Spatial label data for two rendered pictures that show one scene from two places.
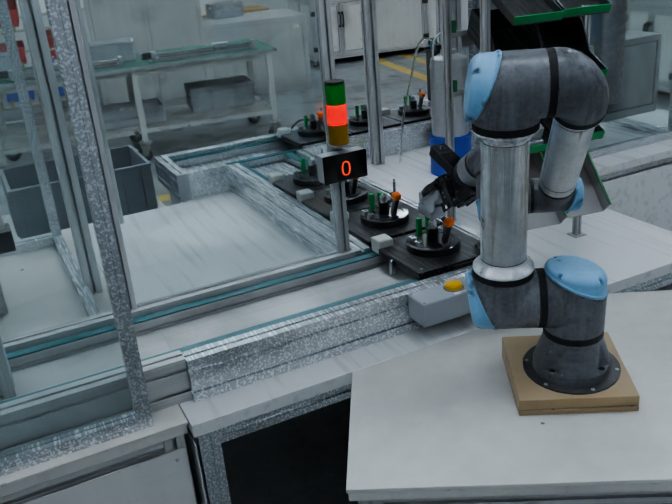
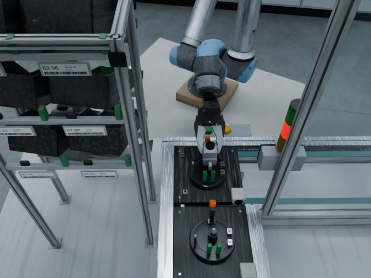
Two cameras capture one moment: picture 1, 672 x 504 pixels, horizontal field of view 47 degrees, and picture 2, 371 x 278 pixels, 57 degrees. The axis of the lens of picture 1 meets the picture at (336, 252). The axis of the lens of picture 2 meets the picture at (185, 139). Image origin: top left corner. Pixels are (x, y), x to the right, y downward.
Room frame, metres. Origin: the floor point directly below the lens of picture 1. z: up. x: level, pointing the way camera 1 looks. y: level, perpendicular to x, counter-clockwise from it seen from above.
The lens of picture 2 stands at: (2.53, -0.05, 1.97)
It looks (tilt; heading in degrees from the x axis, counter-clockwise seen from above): 49 degrees down; 203
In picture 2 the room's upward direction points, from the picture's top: 1 degrees clockwise
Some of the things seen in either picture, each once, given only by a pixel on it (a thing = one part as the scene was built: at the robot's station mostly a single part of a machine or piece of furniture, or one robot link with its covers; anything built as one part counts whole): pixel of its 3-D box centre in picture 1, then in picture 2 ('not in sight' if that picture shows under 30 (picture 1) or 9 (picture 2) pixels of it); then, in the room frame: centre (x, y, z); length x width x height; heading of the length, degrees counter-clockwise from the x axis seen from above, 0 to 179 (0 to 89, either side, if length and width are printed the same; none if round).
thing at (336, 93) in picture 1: (335, 93); (297, 114); (1.89, -0.03, 1.38); 0.05 x 0.05 x 0.05
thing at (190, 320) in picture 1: (328, 294); (287, 186); (1.76, 0.03, 0.91); 0.84 x 0.28 x 0.10; 115
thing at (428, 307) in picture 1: (453, 298); (224, 134); (1.63, -0.27, 0.93); 0.21 x 0.07 x 0.06; 115
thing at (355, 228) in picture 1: (383, 205); (212, 235); (2.09, -0.15, 1.01); 0.24 x 0.24 x 0.13; 25
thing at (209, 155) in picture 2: (429, 200); (210, 153); (1.87, -0.25, 1.09); 0.08 x 0.04 x 0.07; 25
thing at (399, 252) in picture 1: (433, 250); (207, 174); (1.86, -0.25, 0.96); 0.24 x 0.24 x 0.02; 25
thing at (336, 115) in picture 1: (336, 113); (292, 128); (1.89, -0.03, 1.33); 0.05 x 0.05 x 0.05
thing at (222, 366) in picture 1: (370, 317); (273, 149); (1.61, -0.07, 0.91); 0.89 x 0.06 x 0.11; 115
